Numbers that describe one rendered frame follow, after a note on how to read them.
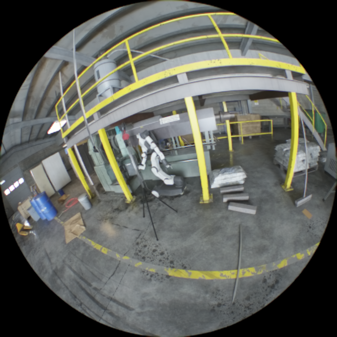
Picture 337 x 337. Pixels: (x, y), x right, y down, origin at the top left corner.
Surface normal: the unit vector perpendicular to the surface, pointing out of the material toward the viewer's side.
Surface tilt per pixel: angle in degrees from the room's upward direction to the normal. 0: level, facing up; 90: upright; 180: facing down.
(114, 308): 0
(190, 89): 90
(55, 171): 90
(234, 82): 90
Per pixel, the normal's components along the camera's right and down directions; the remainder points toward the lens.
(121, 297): -0.26, -0.88
